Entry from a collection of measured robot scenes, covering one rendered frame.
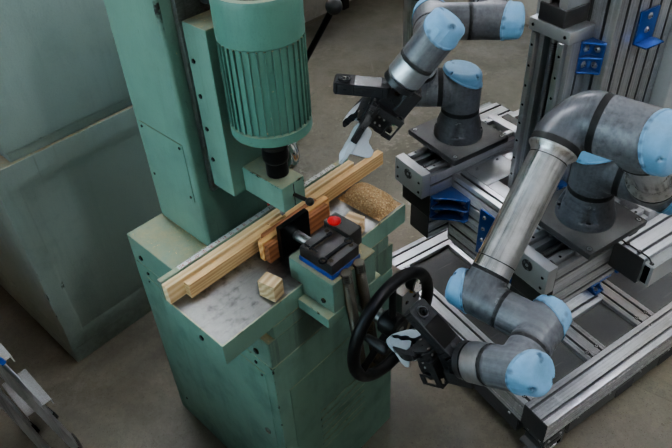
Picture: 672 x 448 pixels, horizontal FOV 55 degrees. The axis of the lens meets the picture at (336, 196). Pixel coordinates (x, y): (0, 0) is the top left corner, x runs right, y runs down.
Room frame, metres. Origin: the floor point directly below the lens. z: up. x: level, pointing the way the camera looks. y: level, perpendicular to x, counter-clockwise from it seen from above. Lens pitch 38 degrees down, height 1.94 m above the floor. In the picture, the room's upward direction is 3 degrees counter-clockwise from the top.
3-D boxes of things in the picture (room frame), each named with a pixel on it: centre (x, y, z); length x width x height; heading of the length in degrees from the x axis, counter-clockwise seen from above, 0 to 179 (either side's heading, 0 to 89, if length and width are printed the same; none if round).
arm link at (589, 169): (1.27, -0.66, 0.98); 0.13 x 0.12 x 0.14; 49
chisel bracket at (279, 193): (1.20, 0.14, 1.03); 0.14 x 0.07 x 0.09; 45
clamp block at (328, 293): (1.03, 0.02, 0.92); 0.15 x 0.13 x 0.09; 135
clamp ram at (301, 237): (1.09, 0.08, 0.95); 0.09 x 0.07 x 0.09; 135
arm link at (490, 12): (1.42, -0.36, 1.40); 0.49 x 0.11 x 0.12; 174
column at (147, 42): (1.39, 0.34, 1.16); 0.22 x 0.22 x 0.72; 45
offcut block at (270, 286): (0.97, 0.15, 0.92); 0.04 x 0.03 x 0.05; 56
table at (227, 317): (1.09, 0.08, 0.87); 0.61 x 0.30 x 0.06; 135
